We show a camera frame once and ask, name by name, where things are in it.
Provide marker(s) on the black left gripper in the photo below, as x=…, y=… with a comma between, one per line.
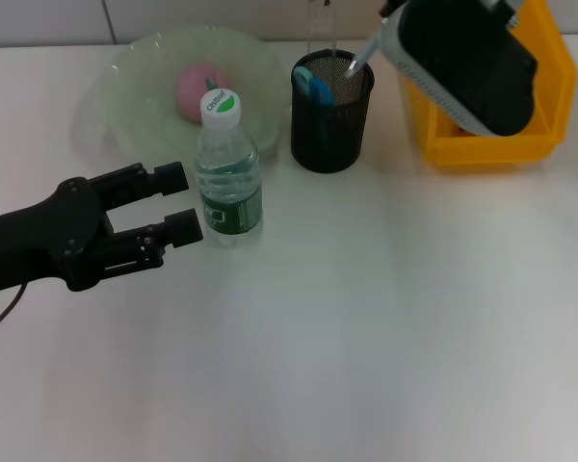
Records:
x=34, y=240

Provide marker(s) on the clear water bottle green label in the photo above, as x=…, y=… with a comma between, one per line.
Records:
x=228, y=192

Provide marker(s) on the pink peach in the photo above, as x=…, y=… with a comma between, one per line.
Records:
x=190, y=91

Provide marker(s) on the blue teal scissors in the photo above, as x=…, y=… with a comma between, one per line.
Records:
x=315, y=89

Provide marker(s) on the transparent plastic ruler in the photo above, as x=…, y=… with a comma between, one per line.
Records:
x=320, y=29

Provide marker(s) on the grey white ballpoint pen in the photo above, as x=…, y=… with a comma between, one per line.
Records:
x=361, y=58

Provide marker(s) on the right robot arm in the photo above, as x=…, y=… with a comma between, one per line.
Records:
x=467, y=62

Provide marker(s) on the green glass fruit plate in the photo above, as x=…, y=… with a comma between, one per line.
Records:
x=125, y=96

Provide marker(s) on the black mesh pen holder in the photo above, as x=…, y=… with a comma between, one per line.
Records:
x=327, y=139

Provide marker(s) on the yellow plastic bin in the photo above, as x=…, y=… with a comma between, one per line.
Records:
x=491, y=149

